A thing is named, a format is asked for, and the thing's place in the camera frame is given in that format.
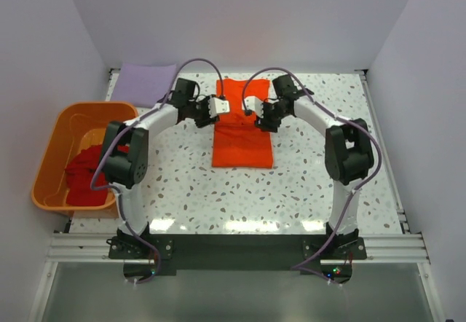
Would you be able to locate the folded lavender t-shirt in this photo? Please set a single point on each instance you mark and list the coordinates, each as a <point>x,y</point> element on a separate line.
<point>143,86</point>

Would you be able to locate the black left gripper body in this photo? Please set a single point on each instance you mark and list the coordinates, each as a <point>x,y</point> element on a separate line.
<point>205,116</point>

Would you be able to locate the red t-shirt in basket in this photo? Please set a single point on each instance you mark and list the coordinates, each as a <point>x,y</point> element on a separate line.
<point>79,173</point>

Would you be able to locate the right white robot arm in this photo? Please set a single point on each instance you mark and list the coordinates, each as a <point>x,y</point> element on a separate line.
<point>352,156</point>

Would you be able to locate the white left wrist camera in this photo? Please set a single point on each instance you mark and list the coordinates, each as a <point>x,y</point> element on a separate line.
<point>218,106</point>

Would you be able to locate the orange plastic basket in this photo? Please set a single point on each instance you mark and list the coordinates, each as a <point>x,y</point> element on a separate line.
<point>78,127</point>

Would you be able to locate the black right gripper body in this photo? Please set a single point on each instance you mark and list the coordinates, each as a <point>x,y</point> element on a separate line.
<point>266,120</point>

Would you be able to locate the aluminium front rail frame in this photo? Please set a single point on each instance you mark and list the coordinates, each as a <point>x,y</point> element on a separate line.
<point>381,249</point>

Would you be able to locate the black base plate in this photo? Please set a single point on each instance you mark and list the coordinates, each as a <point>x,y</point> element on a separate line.
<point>169,254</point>

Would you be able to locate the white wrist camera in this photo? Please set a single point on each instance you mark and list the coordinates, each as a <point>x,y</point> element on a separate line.
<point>218,106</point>
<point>253,105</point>

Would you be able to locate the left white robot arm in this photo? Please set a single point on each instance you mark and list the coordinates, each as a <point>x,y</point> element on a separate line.
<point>124,161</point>

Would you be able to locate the orange t-shirt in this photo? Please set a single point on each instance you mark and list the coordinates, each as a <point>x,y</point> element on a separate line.
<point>237,142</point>

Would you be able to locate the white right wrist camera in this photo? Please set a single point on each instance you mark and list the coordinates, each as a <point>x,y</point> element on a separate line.
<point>253,105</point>

